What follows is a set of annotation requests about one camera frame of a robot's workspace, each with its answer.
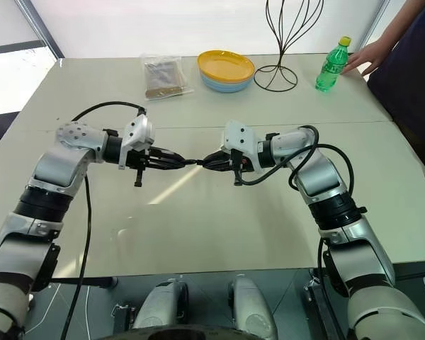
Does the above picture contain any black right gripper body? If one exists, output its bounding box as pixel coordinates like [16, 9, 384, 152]
[223, 150, 253, 186]

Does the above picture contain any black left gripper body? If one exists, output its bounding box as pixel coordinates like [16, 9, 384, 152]
[126, 147, 164, 188]

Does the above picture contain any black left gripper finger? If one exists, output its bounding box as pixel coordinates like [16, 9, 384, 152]
[148, 159, 192, 171]
[151, 147, 192, 164]

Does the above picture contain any green plastic bottle yellow cap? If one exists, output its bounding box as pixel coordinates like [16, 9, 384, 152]
[314, 35, 352, 94]

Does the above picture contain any person's right hand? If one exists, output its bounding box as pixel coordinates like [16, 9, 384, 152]
[341, 38, 391, 77]

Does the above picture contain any light blue plate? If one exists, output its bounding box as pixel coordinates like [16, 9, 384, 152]
[198, 69, 254, 94]

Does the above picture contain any clear bag with brown contents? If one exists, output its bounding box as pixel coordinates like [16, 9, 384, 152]
[140, 52, 195, 102]

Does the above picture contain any black table crossbar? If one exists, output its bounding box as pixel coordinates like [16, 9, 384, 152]
[50, 276, 118, 290]

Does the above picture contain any silver rounded robot leg shell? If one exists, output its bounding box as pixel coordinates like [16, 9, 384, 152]
[132, 278, 189, 330]
[229, 275, 279, 340]

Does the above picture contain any person's dark clothed torso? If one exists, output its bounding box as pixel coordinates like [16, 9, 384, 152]
[366, 0, 425, 171]

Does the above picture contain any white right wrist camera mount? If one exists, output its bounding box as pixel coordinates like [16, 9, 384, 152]
[219, 120, 259, 162]

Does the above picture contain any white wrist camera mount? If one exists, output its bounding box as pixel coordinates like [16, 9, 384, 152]
[219, 120, 259, 162]
[118, 113, 156, 170]

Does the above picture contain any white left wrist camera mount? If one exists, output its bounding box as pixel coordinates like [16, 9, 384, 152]
[118, 113, 156, 170]

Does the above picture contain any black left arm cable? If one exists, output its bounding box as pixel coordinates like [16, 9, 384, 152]
[59, 101, 148, 340]

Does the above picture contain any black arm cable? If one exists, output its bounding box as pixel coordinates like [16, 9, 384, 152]
[59, 101, 148, 340]
[233, 125, 355, 340]

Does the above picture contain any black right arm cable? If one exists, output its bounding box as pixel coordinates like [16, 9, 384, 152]
[233, 125, 355, 340]

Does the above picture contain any black wire stand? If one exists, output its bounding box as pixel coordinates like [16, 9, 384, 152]
[253, 0, 325, 93]

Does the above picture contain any dark window frame bar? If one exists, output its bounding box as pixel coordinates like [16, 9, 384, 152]
[21, 0, 65, 60]
[0, 40, 47, 57]

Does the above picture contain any black metal frame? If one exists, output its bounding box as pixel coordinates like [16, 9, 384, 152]
[302, 268, 351, 340]

